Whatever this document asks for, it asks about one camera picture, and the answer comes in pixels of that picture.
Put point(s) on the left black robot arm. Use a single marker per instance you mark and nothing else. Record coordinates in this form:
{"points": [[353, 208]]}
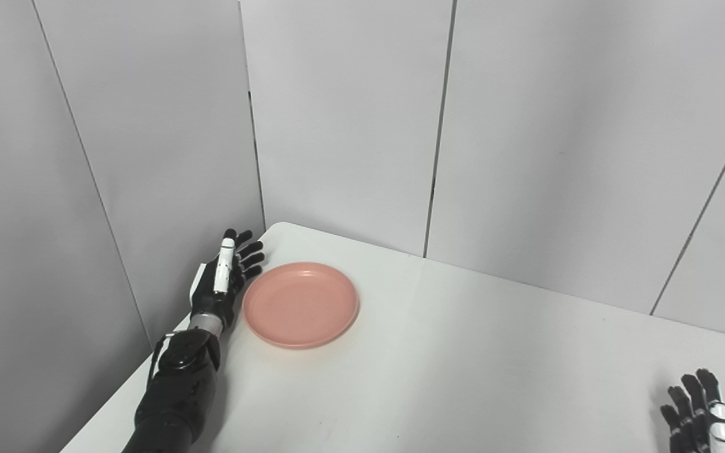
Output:
{"points": [[180, 390]]}

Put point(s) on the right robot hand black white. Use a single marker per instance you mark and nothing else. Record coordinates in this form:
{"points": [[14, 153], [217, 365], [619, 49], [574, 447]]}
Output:
{"points": [[699, 415]]}

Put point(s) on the pink round plate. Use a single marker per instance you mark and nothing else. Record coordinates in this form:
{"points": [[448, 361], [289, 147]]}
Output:
{"points": [[300, 304]]}

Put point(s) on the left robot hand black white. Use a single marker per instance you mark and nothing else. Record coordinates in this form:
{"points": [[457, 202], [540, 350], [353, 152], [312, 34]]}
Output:
{"points": [[221, 283]]}

